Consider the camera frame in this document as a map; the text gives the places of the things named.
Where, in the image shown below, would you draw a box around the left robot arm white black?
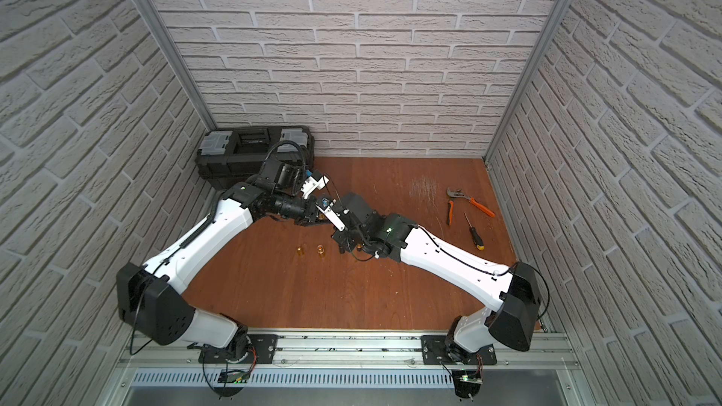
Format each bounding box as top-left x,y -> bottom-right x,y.
116,140 -> 315,363

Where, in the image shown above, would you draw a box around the orange handled pliers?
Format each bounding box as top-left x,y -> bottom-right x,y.
447,188 -> 496,218

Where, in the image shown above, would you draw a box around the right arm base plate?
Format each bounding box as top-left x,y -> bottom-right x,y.
419,335 -> 498,368

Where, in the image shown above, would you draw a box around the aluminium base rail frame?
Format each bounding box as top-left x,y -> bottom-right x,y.
97,328 -> 593,405

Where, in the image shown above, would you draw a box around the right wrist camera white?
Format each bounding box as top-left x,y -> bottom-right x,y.
316,198 -> 347,232

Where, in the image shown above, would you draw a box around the black plastic toolbox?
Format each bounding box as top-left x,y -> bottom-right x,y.
195,125 -> 315,191

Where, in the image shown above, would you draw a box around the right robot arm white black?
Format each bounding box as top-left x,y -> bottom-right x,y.
323,194 -> 543,362

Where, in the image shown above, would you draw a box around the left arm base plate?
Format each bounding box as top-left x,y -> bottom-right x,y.
199,333 -> 279,365

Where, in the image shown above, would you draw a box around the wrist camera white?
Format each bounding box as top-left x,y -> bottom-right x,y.
316,198 -> 347,232
301,174 -> 328,199

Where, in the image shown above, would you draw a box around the black orange screwdriver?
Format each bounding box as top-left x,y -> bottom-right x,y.
464,214 -> 485,251

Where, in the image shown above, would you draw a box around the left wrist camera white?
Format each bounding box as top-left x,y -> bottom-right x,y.
301,174 -> 328,199

